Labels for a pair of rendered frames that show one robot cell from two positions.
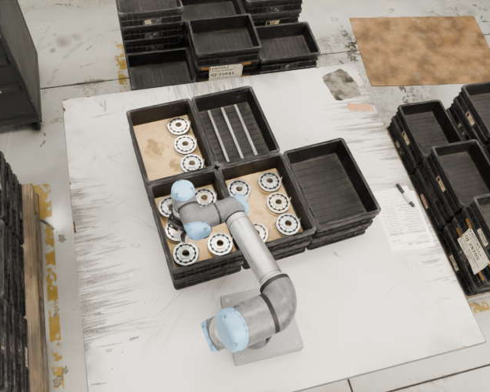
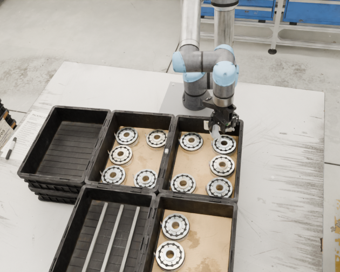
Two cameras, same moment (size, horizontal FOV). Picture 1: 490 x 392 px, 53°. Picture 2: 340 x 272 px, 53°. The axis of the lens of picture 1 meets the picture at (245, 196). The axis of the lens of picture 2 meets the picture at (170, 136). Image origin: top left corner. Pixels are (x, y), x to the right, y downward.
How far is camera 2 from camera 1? 178 cm
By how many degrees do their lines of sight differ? 63
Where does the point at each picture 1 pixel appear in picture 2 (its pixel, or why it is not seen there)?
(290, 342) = (177, 86)
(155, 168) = (216, 245)
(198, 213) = (219, 53)
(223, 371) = not seen: hidden behind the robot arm
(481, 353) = not seen: hidden behind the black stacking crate
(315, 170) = (63, 175)
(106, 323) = (303, 149)
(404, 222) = (33, 131)
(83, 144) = not seen: outside the picture
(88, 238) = (307, 226)
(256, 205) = (139, 165)
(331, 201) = (76, 144)
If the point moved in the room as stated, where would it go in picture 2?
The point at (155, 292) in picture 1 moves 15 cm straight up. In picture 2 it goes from (256, 156) to (260, 136)
